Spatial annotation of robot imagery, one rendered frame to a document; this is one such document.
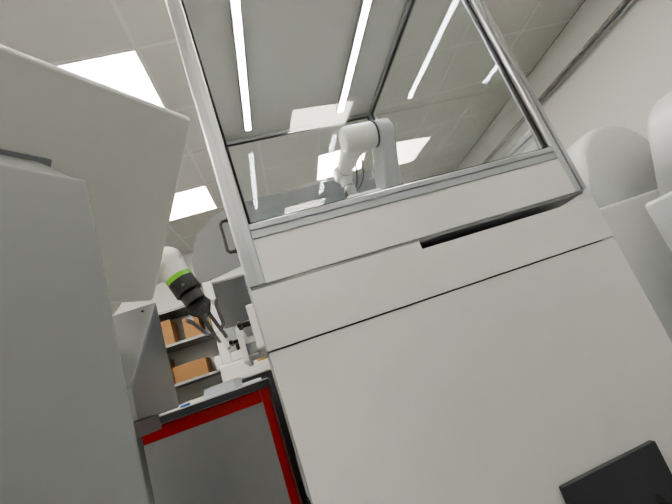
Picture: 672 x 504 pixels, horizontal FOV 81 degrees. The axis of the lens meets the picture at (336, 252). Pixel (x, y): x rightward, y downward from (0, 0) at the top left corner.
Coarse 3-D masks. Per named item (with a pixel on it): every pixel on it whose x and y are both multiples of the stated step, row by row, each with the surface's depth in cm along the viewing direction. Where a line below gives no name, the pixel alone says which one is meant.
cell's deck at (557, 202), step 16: (576, 192) 110; (528, 208) 106; (544, 208) 113; (480, 224) 103; (496, 224) 111; (416, 240) 98; (432, 240) 102; (448, 240) 109; (304, 272) 91; (256, 288) 88
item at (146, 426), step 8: (152, 416) 111; (136, 424) 99; (144, 424) 103; (152, 424) 108; (160, 424) 114; (136, 432) 97; (144, 432) 102; (144, 456) 107; (144, 464) 106; (144, 472) 104; (152, 496) 104
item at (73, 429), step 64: (0, 192) 37; (64, 192) 42; (0, 256) 35; (64, 256) 40; (0, 320) 33; (64, 320) 37; (0, 384) 32; (64, 384) 35; (0, 448) 30; (64, 448) 33; (128, 448) 37
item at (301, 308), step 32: (512, 224) 102; (544, 224) 104; (576, 224) 105; (384, 256) 94; (416, 256) 95; (448, 256) 97; (480, 256) 98; (512, 256) 99; (544, 256) 101; (288, 288) 88; (320, 288) 90; (352, 288) 91; (384, 288) 92; (416, 288) 93; (448, 288) 94; (288, 320) 86; (320, 320) 87; (352, 320) 88
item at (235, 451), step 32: (256, 384) 142; (160, 416) 134; (192, 416) 137; (224, 416) 138; (256, 416) 140; (160, 448) 132; (192, 448) 134; (224, 448) 135; (256, 448) 137; (160, 480) 130; (192, 480) 131; (224, 480) 132; (256, 480) 134; (288, 480) 135
